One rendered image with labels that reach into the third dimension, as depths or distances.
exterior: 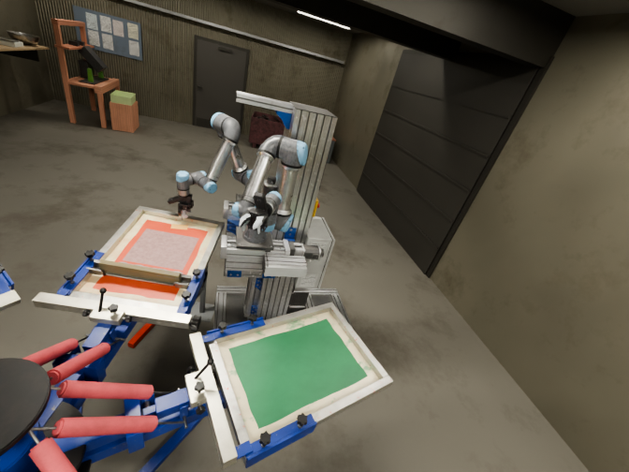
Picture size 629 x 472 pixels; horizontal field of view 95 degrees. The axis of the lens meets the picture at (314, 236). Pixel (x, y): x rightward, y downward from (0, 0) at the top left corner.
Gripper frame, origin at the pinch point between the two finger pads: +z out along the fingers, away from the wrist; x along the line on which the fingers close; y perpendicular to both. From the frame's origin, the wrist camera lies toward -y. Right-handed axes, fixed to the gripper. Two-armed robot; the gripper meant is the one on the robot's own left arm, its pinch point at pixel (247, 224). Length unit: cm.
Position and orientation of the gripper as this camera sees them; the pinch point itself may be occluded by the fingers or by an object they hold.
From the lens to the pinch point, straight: 114.1
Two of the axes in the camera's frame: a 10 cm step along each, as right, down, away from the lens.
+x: -9.8, -1.8, 1.1
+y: -1.0, 8.7, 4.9
